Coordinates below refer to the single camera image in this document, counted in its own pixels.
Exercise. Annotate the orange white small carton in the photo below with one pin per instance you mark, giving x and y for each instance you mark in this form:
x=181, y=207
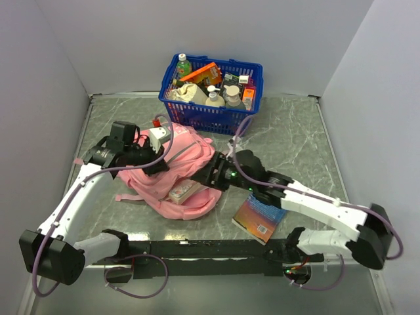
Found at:
x=248, y=97

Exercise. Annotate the beige crumpled paper bag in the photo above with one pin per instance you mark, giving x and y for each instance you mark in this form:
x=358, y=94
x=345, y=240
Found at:
x=188, y=93

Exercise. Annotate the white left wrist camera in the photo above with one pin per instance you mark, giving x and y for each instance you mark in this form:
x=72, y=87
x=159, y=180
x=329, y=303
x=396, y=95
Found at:
x=159, y=136

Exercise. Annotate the blue sunset cover book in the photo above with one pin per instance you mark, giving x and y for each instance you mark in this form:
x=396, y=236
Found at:
x=260, y=221

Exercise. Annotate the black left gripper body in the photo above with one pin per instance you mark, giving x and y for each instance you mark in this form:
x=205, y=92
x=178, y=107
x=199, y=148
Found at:
x=138, y=153

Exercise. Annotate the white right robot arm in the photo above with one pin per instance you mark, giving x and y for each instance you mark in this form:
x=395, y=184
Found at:
x=363, y=234

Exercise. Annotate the green drink bottle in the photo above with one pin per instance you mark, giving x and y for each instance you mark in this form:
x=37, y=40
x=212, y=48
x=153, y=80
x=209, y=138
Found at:
x=184, y=66

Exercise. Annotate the pink student backpack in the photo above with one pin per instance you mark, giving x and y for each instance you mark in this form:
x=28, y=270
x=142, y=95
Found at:
x=188, y=154

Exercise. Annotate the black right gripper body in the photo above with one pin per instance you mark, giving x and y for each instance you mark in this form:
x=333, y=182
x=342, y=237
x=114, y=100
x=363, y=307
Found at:
x=226, y=175

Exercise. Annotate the blue plastic shopping basket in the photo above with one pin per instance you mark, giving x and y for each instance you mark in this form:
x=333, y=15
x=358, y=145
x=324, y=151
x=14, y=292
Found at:
x=204, y=118

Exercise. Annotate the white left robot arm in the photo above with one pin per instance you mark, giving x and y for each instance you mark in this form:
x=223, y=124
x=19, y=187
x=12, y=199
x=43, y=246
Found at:
x=67, y=219

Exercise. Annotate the orange cardboard box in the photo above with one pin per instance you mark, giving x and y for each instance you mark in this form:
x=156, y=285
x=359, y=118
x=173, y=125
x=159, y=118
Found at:
x=208, y=75

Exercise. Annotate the aluminium frame rail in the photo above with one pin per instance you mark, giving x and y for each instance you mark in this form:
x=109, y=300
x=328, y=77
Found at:
x=367, y=255

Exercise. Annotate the cream pump lotion bottle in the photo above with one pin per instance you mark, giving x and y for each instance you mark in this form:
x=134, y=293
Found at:
x=214, y=98

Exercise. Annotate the dark green packet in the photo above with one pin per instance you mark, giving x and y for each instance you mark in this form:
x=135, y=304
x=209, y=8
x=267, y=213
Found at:
x=230, y=79

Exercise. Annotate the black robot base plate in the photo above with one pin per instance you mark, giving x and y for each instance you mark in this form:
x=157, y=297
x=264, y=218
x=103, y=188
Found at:
x=210, y=259

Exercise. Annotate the grey bottle beige cap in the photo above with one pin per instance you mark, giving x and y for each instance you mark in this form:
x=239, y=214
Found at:
x=233, y=95

